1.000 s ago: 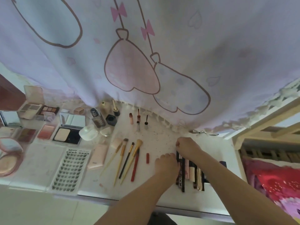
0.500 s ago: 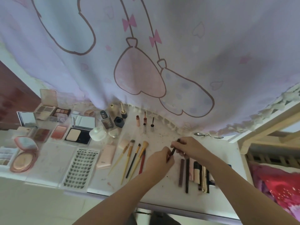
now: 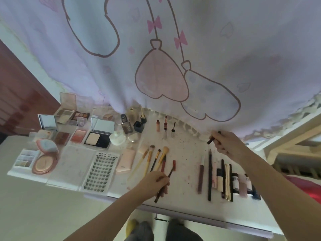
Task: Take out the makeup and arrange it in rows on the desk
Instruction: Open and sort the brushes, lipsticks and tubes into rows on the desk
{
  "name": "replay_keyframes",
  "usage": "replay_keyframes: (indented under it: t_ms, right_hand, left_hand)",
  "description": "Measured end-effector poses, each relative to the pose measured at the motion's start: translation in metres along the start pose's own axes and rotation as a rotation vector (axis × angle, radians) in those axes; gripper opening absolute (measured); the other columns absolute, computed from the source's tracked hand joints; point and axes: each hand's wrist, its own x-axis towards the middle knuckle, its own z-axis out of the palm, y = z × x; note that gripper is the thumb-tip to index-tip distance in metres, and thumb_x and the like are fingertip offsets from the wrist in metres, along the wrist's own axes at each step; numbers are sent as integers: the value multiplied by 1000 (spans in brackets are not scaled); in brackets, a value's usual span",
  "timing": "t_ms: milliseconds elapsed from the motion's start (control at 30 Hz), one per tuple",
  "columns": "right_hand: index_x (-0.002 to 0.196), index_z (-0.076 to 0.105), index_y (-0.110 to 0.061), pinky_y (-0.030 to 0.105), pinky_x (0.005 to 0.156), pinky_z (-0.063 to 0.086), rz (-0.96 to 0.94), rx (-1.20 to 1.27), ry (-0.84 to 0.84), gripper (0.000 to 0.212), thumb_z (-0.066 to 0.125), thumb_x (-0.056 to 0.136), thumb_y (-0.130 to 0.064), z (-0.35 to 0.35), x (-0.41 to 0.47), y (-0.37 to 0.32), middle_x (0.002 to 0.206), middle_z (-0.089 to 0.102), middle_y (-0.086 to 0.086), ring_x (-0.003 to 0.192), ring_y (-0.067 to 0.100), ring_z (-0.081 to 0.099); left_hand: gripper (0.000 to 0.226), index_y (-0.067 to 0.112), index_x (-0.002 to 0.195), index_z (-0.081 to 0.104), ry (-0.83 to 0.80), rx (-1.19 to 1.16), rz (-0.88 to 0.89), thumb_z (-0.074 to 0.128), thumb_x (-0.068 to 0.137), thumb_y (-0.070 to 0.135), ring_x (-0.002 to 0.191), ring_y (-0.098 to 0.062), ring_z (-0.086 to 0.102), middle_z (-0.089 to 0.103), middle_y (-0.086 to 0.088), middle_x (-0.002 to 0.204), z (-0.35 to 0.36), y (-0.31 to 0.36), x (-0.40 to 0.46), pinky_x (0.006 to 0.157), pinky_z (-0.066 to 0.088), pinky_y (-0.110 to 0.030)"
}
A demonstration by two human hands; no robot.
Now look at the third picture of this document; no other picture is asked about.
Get person's right forearm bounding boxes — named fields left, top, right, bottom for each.
left=240, top=150, right=321, bottom=241

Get brown wooden door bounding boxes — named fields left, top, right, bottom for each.
left=0, top=40, right=61, bottom=137

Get pink blush pan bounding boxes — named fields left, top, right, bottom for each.
left=70, top=116, right=87, bottom=144

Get dark square foundation bottle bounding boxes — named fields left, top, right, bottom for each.
left=120, top=113, right=133, bottom=134

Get person's left yellow shoe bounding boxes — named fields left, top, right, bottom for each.
left=125, top=219, right=139, bottom=236

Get person's right hand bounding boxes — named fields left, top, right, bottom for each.
left=210, top=130, right=252, bottom=164

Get light wooden bed frame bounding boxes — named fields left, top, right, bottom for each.
left=253, top=115, right=321, bottom=178

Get black compact with mirror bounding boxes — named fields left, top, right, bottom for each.
left=84, top=117, right=116, bottom=149

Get black handle makeup brush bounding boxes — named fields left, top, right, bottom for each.
left=150, top=149, right=162, bottom=172

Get false eyelash tray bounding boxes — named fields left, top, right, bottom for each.
left=80, top=152, right=121, bottom=192

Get beige palette with lid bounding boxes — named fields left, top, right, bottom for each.
left=54, top=92, right=77, bottom=124

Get gold handle makeup brush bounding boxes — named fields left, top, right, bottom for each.
left=143, top=145, right=155, bottom=176

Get short black pen cap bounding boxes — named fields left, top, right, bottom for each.
left=207, top=131, right=222, bottom=145

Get clear eyelash tray lid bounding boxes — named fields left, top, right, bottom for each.
left=46, top=144, right=98, bottom=188

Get person's left forearm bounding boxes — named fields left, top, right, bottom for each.
left=64, top=188, right=151, bottom=241

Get person's grey trousers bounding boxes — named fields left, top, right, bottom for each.
left=130, top=219, right=204, bottom=241

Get white table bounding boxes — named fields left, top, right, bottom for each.
left=7, top=110, right=284, bottom=236

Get lilac heart print cloth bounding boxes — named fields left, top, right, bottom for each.
left=0, top=0, right=321, bottom=141

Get thin gold makeup brush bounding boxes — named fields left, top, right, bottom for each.
left=128, top=149, right=149, bottom=181

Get pastel eyeshadow palette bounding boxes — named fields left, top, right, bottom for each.
left=14, top=149, right=41, bottom=169

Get white round bottle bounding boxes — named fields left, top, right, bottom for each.
left=109, top=130, right=127, bottom=146

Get round pink powder compact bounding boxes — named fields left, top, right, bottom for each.
left=32, top=139, right=60, bottom=175

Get mirrored blush palette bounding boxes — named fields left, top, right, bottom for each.
left=29, top=114, right=58, bottom=141

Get small four-pan red palette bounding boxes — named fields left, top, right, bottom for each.
left=54, top=132, right=71, bottom=146

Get person's left hand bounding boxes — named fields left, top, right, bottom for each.
left=136, top=171, right=171, bottom=199

